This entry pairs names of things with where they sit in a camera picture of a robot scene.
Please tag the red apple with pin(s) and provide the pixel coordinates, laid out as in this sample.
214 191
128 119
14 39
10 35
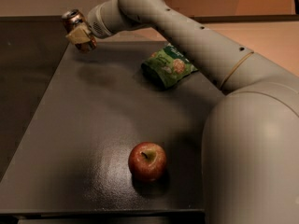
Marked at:
147 162

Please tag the orange soda can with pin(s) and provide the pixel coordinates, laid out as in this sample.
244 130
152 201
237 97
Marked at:
72 18

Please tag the green snack bag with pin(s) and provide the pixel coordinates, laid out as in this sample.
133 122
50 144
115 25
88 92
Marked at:
167 67

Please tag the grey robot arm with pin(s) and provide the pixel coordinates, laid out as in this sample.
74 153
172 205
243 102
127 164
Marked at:
250 143

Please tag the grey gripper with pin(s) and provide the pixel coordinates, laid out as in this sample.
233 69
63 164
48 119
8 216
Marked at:
95 22

